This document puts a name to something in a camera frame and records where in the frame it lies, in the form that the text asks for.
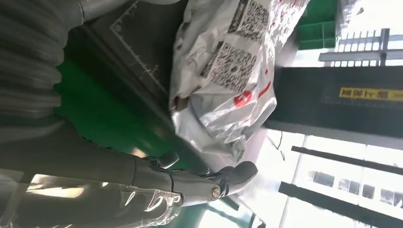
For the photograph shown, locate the black weighing device with column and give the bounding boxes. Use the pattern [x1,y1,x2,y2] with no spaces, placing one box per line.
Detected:
[67,0,403,151]

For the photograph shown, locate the green plastic basket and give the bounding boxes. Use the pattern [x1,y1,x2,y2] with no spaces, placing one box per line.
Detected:
[297,0,338,51]

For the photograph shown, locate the green conveyor belt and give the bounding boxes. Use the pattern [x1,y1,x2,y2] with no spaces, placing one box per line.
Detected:
[53,59,256,228]

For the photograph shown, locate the black yellow ruler label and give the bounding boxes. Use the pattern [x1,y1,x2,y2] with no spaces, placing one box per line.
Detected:
[338,86,403,102]

